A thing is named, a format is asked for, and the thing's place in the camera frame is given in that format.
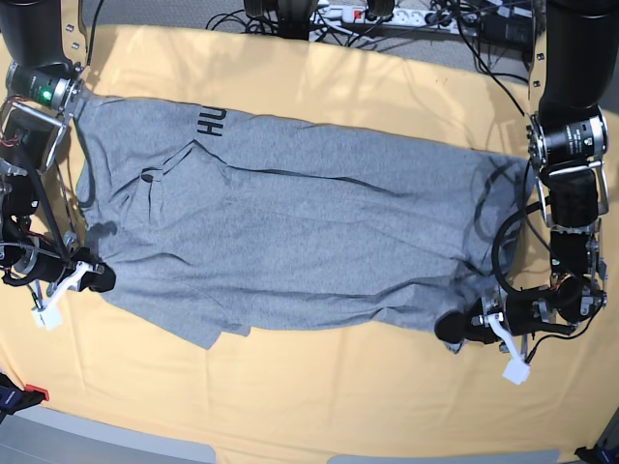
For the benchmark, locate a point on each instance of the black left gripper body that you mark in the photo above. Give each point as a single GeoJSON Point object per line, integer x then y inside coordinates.
{"type": "Point", "coordinates": [515, 316]}

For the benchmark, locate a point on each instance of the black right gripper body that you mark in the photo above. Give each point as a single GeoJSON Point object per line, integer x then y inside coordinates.
{"type": "Point", "coordinates": [43, 266]}

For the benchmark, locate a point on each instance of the grey t-shirt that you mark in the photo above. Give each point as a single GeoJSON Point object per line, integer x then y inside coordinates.
{"type": "Point", "coordinates": [217, 221]}

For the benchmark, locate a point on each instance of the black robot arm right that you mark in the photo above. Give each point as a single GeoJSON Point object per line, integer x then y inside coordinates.
{"type": "Point", "coordinates": [50, 48]}

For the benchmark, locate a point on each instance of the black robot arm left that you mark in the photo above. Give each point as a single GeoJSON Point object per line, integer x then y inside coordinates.
{"type": "Point", "coordinates": [574, 49]}

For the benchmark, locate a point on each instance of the yellow tablecloth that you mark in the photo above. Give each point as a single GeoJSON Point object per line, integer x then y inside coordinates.
{"type": "Point", "coordinates": [277, 397]}

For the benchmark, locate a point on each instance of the red and black clamp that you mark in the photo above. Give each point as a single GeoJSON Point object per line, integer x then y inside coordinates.
{"type": "Point", "coordinates": [14, 399]}

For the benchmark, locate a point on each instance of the black clamp right corner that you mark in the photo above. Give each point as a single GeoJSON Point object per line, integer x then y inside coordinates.
{"type": "Point", "coordinates": [604, 452]}

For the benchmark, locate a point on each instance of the black power adapter box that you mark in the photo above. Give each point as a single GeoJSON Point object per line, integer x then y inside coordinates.
{"type": "Point", "coordinates": [518, 33]}

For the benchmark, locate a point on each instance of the white power strip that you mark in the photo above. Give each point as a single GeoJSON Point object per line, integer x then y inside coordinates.
{"type": "Point", "coordinates": [356, 19]}

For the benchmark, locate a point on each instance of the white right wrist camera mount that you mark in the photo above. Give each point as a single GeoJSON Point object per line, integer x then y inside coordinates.
{"type": "Point", "coordinates": [46, 312]}

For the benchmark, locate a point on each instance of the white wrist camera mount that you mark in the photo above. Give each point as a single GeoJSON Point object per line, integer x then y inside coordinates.
{"type": "Point", "coordinates": [517, 369]}
{"type": "Point", "coordinates": [46, 312]}

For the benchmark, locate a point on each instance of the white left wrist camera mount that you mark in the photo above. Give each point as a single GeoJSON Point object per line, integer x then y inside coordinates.
{"type": "Point", "coordinates": [517, 369]}

